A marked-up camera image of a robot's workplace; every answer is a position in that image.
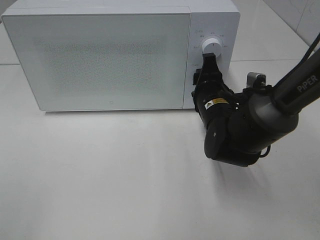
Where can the white microwave oven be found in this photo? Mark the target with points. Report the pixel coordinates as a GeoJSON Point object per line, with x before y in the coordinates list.
{"type": "Point", "coordinates": [218, 18]}

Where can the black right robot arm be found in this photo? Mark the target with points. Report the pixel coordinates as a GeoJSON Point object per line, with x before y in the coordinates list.
{"type": "Point", "coordinates": [241, 127]}

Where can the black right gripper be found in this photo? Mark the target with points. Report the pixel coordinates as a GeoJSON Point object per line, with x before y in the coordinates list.
{"type": "Point", "coordinates": [211, 97]}

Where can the white upper microwave knob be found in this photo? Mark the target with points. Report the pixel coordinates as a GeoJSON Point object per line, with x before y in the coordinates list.
{"type": "Point", "coordinates": [212, 45]}

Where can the white microwave door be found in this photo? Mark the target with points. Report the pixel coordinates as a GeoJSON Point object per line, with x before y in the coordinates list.
{"type": "Point", "coordinates": [102, 62]}

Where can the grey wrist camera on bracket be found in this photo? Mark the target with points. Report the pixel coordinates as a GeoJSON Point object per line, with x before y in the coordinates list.
{"type": "Point", "coordinates": [256, 80]}

